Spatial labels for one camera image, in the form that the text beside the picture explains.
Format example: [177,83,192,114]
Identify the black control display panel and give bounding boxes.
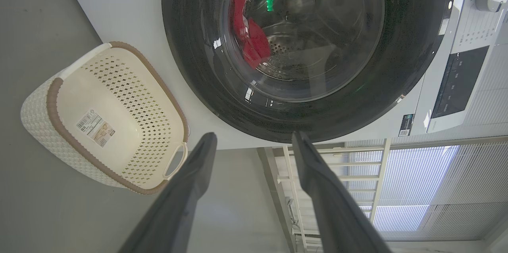
[431,46,490,119]

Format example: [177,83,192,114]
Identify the paper label with barcode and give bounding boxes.
[76,109,115,148]

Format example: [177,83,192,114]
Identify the cream perforated laundry basket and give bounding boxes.
[21,41,190,195]

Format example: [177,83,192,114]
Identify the white window blinds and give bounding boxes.
[345,138,508,242]

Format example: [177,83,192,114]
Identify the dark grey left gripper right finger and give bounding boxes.
[292,131,392,253]

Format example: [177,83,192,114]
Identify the red and white garment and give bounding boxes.
[231,0,271,69]

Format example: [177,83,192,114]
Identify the white metal rack frame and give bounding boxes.
[258,138,393,253]

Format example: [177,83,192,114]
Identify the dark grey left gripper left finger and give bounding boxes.
[119,132,218,253]

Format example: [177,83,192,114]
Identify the round glass washing machine door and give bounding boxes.
[162,0,456,144]

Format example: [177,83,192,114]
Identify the small black QR sticker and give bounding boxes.
[398,114,414,137]

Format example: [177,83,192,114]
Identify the white front-load washing machine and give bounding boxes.
[59,0,508,150]

